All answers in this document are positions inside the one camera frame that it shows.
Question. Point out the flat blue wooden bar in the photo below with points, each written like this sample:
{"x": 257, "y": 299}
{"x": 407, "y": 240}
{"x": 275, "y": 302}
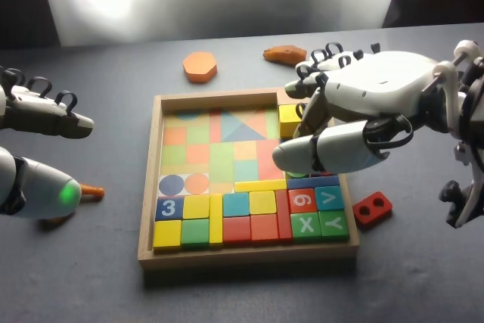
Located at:
{"x": 314, "y": 182}

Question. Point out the red block with two holes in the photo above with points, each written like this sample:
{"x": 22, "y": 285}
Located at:
{"x": 372, "y": 209}

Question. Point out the wooden puzzle tray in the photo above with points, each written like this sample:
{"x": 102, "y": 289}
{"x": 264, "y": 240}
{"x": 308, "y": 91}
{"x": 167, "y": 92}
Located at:
{"x": 147, "y": 187}

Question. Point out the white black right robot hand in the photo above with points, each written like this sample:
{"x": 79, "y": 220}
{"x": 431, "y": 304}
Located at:
{"x": 382, "y": 81}

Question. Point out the yellow wooden cube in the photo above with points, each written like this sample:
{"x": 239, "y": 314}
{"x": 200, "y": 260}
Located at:
{"x": 289, "y": 120}

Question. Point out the grey table cloth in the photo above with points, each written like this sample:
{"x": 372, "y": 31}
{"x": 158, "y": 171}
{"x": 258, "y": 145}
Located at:
{"x": 75, "y": 281}

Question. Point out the orange hexagonal block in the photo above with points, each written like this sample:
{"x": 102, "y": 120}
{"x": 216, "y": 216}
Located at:
{"x": 199, "y": 67}

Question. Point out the orange-brown toy bread piece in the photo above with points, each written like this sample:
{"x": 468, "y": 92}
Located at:
{"x": 281, "y": 53}

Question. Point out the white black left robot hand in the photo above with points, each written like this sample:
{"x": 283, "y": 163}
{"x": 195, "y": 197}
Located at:
{"x": 34, "y": 118}

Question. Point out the small orange toy carrot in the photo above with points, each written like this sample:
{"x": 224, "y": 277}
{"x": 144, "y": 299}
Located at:
{"x": 92, "y": 191}

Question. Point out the long yellow wooden bar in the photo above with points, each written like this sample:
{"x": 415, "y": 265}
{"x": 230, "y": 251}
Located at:
{"x": 216, "y": 221}

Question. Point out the flat yellow wooden bar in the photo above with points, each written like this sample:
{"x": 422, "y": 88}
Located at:
{"x": 261, "y": 185}

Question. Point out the long red wooden bar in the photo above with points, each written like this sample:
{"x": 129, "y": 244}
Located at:
{"x": 283, "y": 217}

